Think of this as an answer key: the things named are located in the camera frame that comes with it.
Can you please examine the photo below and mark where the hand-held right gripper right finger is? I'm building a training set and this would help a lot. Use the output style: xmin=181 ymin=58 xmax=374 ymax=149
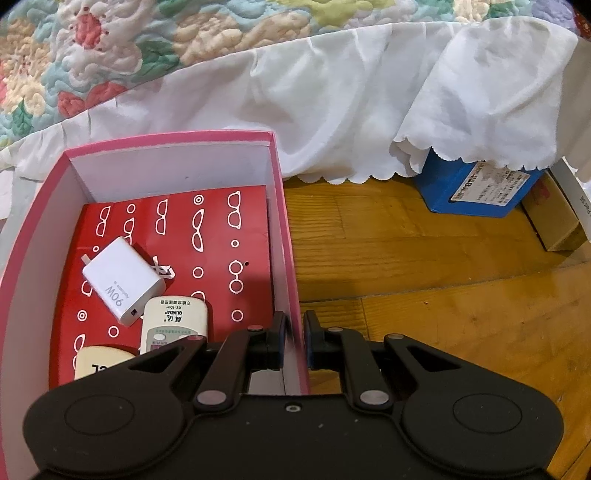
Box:
xmin=303 ymin=310 xmax=543 ymax=411

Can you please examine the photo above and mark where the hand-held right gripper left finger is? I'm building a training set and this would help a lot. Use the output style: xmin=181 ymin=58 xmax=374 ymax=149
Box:
xmin=46 ymin=311 xmax=289 ymax=412

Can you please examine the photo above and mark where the white remote with purple panel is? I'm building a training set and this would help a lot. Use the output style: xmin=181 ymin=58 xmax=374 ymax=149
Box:
xmin=139 ymin=295 xmax=210 ymax=357

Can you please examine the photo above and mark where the large white wall charger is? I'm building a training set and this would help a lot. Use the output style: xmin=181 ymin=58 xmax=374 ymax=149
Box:
xmin=82 ymin=236 xmax=168 ymax=328

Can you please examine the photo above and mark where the cream air-conditioner remote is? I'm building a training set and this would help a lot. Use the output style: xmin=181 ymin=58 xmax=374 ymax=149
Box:
xmin=73 ymin=344 xmax=138 ymax=382

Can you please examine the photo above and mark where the pink cardboard box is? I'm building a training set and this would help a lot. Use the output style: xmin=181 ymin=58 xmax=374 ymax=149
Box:
xmin=0 ymin=130 xmax=311 ymax=480

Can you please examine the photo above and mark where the red glasses-print paper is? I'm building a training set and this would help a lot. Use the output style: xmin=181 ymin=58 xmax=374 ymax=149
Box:
xmin=48 ymin=185 xmax=273 ymax=389

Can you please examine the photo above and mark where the blue box with label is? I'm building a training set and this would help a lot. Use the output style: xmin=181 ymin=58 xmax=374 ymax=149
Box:
xmin=413 ymin=147 xmax=546 ymax=218

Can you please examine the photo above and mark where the floral quilt with white frill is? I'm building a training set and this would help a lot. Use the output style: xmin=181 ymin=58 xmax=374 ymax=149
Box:
xmin=0 ymin=18 xmax=581 ymax=186

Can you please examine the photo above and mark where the brown cardboard box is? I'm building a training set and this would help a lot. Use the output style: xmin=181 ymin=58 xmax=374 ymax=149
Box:
xmin=521 ymin=172 xmax=588 ymax=253

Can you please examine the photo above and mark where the white flat box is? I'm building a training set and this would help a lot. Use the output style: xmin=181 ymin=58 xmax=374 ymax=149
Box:
xmin=549 ymin=156 xmax=591 ymax=219

